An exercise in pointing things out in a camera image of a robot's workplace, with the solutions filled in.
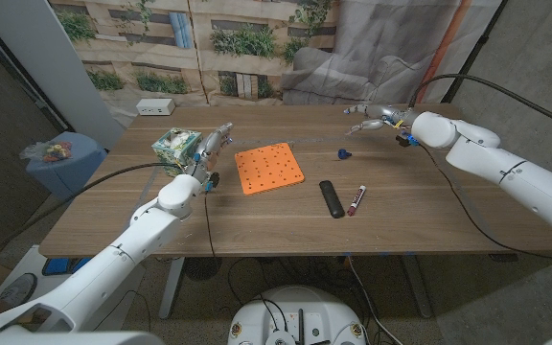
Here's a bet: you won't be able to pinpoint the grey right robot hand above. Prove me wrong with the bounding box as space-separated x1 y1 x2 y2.
343 103 421 148

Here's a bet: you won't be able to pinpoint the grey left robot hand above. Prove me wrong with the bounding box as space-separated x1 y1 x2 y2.
184 122 235 193

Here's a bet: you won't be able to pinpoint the orange peg board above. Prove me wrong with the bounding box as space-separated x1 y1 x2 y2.
234 142 306 196

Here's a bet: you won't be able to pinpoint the floral tissue box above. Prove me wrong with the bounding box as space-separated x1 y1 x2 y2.
150 126 203 177

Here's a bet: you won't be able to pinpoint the red marker white cap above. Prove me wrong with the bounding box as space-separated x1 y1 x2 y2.
346 184 368 218

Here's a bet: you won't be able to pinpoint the black TV remote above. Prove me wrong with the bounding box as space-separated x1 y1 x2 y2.
318 179 346 219

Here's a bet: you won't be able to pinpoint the white power strip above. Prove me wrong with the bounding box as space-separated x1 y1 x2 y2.
135 98 176 117

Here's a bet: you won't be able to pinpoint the black backdrop stand pole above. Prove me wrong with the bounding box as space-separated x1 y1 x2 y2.
441 0 510 104

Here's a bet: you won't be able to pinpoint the round black floor fan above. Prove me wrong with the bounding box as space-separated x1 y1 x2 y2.
183 257 223 283

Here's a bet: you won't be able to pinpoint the printed fabric backdrop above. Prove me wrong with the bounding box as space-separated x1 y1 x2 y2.
48 0 503 128

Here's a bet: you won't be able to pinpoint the blue round stool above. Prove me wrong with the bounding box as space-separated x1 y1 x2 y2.
25 131 108 207

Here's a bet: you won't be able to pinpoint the grey table leg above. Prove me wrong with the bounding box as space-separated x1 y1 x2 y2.
158 257 186 321
400 253 433 320

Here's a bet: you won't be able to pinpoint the plastic bag colourful toys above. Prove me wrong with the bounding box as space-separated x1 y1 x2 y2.
19 140 74 163

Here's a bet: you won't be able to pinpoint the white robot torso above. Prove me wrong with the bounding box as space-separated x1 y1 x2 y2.
226 285 367 345

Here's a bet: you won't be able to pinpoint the white robot head rim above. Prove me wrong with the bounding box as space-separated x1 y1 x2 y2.
0 330 165 345

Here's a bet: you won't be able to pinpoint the thin black left wrist cable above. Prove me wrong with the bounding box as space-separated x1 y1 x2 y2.
202 191 218 259

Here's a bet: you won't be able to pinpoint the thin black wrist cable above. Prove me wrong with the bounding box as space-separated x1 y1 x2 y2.
202 191 218 259
418 143 552 267

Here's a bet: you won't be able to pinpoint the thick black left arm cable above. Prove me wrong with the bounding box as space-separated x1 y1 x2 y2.
0 161 184 265

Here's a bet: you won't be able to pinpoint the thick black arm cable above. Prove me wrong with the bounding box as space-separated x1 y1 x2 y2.
407 73 552 136
0 161 184 265

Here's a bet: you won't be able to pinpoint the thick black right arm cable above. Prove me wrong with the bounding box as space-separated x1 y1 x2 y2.
407 73 552 136

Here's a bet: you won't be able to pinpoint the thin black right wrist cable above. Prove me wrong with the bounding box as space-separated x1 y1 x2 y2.
418 143 552 267

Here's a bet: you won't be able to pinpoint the white floor cable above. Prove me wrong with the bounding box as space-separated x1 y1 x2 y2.
346 256 392 345

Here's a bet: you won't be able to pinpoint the white wall panel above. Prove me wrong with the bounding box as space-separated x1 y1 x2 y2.
0 0 127 150

